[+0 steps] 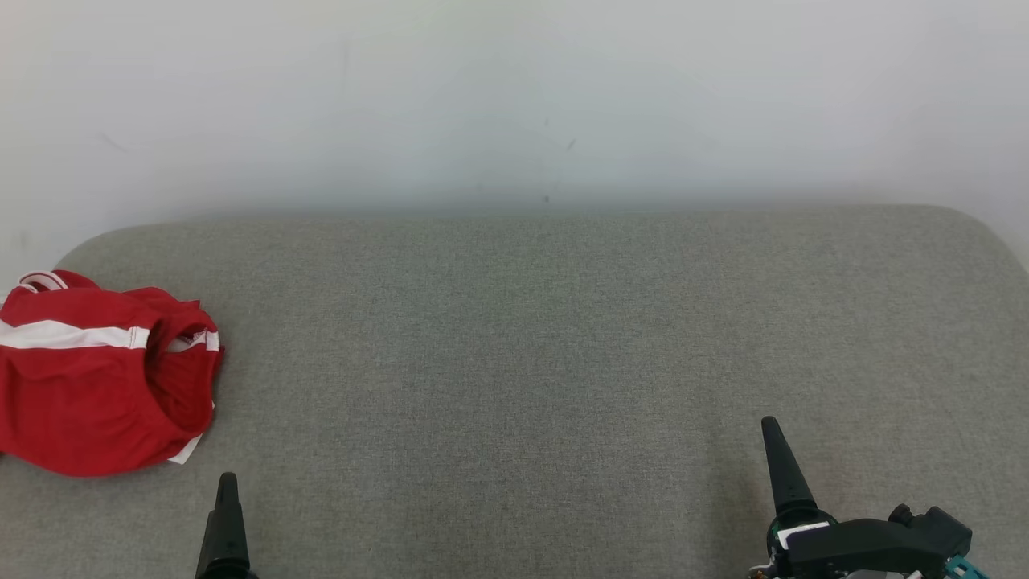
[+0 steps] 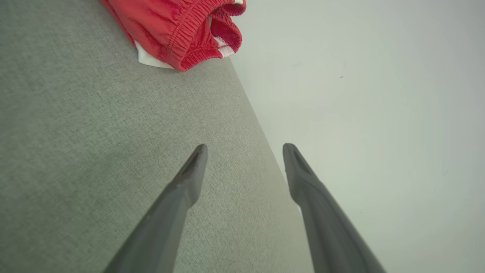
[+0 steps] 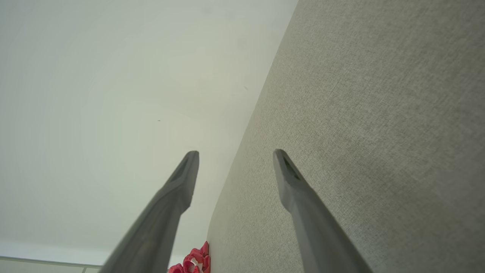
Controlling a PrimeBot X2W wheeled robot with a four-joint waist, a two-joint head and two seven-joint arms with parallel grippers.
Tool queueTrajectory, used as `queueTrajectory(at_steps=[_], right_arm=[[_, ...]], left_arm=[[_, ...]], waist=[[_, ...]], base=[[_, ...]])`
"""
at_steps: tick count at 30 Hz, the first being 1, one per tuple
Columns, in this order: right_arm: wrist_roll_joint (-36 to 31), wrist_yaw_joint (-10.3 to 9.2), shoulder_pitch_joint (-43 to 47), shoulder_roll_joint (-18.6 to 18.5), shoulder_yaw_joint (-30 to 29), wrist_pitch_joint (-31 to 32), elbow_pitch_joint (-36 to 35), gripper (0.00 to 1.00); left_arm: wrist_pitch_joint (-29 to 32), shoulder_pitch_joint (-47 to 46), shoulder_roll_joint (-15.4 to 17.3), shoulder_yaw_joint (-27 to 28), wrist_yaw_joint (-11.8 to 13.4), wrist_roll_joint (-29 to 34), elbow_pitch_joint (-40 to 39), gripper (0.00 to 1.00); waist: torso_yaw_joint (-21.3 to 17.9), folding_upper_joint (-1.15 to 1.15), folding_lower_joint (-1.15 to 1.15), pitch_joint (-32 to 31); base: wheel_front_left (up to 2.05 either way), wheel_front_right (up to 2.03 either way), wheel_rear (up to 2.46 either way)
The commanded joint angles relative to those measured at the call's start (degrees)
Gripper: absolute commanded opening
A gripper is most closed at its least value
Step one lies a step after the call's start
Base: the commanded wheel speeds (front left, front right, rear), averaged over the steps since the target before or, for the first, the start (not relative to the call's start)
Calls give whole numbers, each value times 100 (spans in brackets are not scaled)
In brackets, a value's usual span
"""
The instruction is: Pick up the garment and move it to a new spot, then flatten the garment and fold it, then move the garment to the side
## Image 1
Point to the red shorts with white stripe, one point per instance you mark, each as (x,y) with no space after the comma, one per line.
(80,394)

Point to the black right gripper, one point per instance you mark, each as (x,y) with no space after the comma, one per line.
(836,551)

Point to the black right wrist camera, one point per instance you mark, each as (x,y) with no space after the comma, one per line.
(936,528)

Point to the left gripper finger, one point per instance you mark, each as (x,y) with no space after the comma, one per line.
(225,539)

